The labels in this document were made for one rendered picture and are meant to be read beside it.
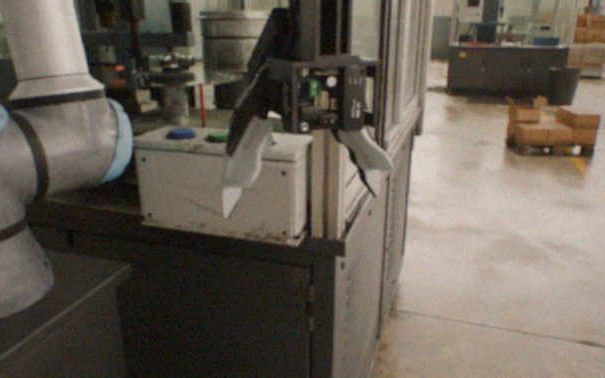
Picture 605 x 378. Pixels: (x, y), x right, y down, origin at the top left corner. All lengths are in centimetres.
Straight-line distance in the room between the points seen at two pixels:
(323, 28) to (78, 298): 46
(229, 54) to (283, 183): 115
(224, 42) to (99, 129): 118
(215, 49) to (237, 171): 146
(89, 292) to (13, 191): 15
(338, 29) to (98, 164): 43
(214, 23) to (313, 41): 150
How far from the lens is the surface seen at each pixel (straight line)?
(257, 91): 41
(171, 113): 119
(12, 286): 67
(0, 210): 66
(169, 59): 118
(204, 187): 78
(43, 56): 70
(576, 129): 459
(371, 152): 44
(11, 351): 62
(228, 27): 182
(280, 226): 75
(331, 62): 36
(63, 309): 67
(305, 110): 36
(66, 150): 68
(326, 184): 76
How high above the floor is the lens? 108
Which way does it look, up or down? 19 degrees down
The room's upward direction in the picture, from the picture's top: straight up
